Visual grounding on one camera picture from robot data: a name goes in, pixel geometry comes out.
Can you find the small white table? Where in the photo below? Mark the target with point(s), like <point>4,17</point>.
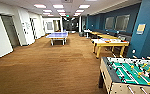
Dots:
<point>87,32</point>

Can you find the blue ping-pong table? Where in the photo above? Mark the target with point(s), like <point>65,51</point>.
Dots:
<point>57,36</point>

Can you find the yellow white-topped game table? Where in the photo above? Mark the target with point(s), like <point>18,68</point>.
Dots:
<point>109,43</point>

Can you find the interior glass window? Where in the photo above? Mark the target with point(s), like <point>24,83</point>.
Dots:
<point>122,22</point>
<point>110,22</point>

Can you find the green foosball table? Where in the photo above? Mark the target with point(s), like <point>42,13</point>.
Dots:
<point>131,73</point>

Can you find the grey elevator door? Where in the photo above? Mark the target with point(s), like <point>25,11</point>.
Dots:
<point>12,30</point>

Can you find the white wall outlet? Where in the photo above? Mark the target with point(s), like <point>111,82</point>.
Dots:
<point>133,51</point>

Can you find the pale yellow wall sign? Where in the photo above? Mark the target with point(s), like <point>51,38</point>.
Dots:
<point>141,28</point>

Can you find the white wall panel door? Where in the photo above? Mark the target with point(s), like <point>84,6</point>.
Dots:
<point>1,36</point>

